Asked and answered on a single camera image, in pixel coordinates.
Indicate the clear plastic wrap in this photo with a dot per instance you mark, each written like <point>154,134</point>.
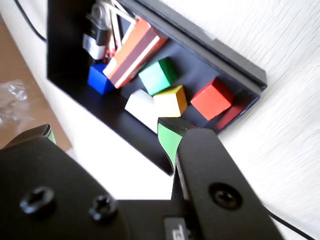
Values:
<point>15,100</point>

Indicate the green wooden cube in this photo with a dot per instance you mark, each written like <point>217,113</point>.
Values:
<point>156,77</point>

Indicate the red wooden cube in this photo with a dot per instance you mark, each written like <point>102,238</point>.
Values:
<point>210,100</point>

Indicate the white framed dark card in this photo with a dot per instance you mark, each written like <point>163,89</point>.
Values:
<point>126,26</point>

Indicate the black cardboard box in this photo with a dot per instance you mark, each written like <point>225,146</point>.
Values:
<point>72,27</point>

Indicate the orange white matchbox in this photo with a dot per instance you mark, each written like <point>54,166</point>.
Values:
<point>135,52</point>

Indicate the blue wooden cube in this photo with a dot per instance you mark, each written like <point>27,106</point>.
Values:
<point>98,78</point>

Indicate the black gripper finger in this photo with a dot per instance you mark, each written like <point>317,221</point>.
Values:
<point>212,170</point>
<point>50,195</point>

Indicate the black silver clip gadget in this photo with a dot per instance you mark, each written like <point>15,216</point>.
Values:
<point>98,37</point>

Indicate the yellow wooden cube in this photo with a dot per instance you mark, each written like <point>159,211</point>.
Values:
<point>167,101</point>

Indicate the white rectangular block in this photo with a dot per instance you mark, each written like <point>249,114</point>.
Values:
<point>138,103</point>

